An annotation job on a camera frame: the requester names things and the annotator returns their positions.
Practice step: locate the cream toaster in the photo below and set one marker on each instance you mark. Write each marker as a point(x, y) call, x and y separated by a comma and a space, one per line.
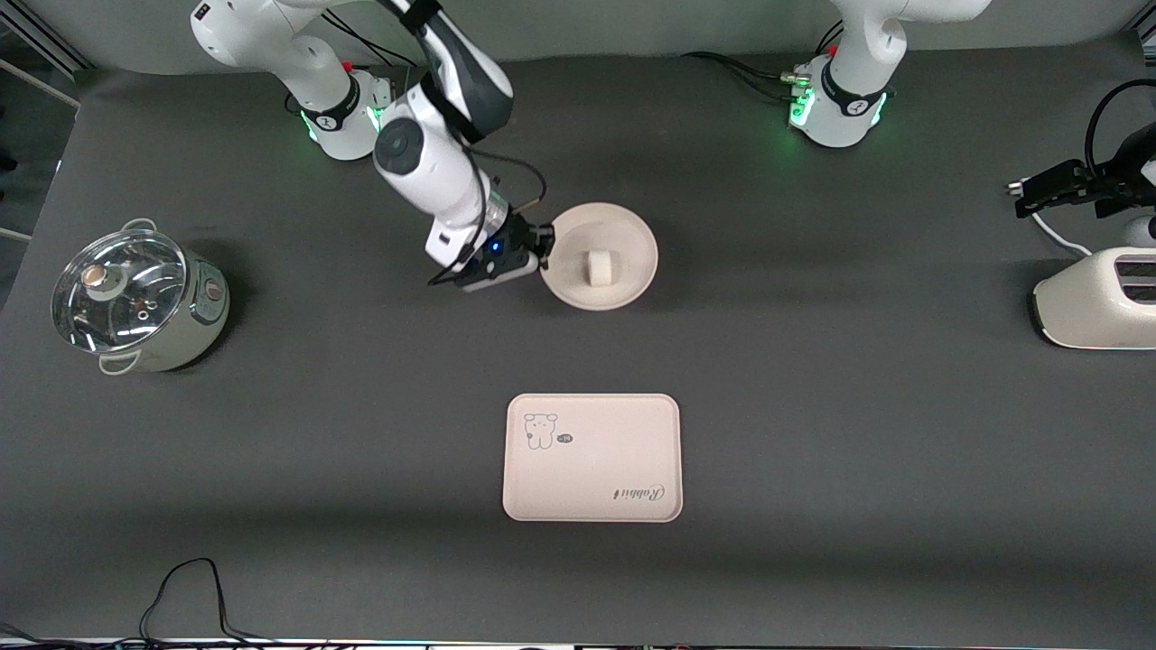
point(1084, 311)

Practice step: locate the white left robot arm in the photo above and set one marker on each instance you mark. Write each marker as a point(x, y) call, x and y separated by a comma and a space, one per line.
point(858, 99)

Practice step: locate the pale green electric pot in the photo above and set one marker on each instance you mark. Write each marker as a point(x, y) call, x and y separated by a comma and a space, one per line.
point(194, 334)

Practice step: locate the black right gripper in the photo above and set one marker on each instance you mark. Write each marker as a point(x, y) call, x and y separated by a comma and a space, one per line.
point(517, 236)

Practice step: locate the round cream plate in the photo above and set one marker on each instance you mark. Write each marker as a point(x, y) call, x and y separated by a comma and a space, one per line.
point(623, 235)

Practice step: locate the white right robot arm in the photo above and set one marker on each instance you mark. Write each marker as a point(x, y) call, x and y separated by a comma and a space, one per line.
point(424, 153)

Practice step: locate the cream rabbit print tray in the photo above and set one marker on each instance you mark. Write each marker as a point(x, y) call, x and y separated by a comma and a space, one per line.
point(591, 469)

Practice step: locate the glass pot lid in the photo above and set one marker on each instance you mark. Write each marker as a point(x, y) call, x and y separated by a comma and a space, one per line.
point(117, 289)

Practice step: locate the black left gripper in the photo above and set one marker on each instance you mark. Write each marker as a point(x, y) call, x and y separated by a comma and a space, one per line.
point(1090, 187)

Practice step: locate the aluminium frame rail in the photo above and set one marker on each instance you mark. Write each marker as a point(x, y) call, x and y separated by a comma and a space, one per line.
point(45, 41)

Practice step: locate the small white bun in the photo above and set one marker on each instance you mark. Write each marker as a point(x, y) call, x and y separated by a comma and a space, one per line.
point(601, 269)

